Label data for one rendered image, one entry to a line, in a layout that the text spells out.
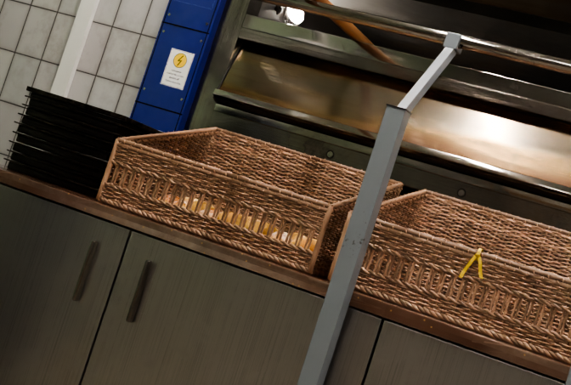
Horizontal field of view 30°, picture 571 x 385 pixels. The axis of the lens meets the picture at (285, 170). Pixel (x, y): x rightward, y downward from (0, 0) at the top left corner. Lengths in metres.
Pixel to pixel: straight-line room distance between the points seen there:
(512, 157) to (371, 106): 0.39
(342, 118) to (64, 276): 0.84
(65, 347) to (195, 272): 0.35
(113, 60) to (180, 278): 1.00
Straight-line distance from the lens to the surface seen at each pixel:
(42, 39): 3.27
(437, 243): 2.15
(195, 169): 2.36
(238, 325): 2.23
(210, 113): 2.93
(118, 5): 3.16
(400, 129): 2.11
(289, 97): 2.84
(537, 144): 2.67
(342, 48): 2.83
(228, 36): 2.97
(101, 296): 2.38
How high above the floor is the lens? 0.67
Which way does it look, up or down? 3 degrees up
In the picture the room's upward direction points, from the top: 18 degrees clockwise
